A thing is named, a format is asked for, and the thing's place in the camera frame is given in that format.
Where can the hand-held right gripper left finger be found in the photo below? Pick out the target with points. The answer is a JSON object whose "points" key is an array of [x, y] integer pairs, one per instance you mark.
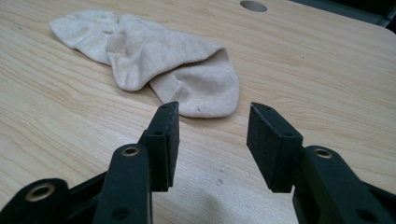
{"points": [[165, 149]]}

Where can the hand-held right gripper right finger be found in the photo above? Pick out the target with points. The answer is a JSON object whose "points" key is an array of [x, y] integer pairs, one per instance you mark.
{"points": [[271, 155]]}

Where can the beige sock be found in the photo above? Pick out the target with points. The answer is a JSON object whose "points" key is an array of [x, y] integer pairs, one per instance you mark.
{"points": [[205, 90], [155, 49]]}

